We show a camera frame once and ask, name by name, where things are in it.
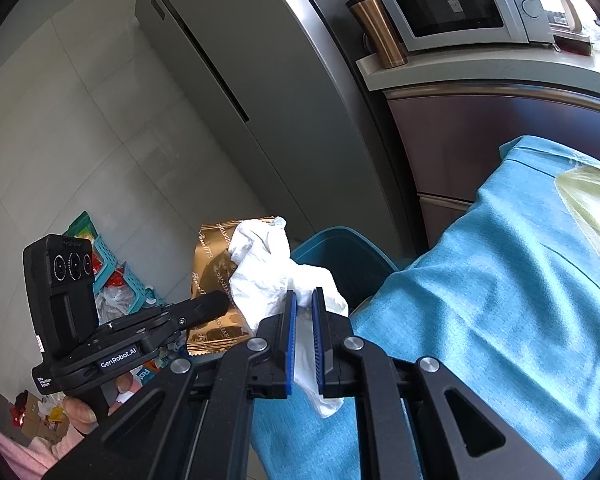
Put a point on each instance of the white tissue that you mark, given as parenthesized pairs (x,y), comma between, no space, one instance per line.
(265,270)

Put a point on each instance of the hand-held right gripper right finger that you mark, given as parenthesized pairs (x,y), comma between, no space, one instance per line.
(320,345)

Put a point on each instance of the cardboard box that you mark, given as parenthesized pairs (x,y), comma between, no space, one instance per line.
(35,417)

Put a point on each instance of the white microwave oven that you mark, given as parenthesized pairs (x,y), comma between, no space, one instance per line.
(455,5)

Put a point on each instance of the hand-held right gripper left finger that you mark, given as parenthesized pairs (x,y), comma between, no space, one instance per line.
(290,345)

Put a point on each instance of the teal plastic basket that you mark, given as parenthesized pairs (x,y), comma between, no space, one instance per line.
(110,270)

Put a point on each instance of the grey refrigerator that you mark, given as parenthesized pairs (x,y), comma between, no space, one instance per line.
(260,85)

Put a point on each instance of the copper travel mug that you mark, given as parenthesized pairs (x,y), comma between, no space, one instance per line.
(380,32)

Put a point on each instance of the electric kettle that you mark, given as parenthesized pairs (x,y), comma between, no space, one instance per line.
(562,7)

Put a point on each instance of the person's left forearm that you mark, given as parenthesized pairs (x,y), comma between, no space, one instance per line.
(30,455)

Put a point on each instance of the blue plastic bin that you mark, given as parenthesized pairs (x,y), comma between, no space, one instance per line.
(345,255)

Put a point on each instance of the blue floral tablecloth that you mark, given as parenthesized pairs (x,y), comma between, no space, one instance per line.
(480,285)

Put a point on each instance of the golden snack wrapper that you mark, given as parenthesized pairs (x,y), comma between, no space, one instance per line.
(212,270)

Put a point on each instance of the red food container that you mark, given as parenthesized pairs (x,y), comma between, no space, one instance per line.
(575,45)

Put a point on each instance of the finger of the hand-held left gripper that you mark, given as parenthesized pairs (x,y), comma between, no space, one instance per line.
(205,310)

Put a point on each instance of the kitchen counter with cabinets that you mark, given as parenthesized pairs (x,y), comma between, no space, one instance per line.
(480,125)

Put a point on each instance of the person's left hand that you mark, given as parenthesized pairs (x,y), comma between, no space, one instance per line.
(80,412)

